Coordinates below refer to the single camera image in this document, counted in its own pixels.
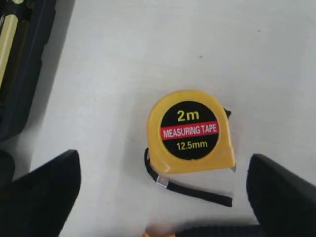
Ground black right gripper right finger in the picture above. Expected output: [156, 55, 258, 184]
[246, 154, 316, 237]

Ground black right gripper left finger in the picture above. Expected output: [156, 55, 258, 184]
[0, 150, 81, 237]

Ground pliers orange black handles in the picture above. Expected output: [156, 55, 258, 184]
[143, 219, 266, 237]

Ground yellow measuring tape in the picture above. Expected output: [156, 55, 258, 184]
[144, 89, 236, 207]

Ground black plastic tool case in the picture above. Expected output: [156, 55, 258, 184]
[0, 0, 56, 141]

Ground right yellow black screwdriver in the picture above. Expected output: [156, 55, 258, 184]
[0, 10, 18, 83]

